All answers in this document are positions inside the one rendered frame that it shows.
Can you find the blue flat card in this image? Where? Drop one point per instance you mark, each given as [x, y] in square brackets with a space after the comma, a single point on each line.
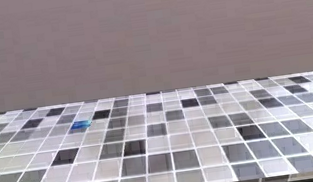
[81, 124]

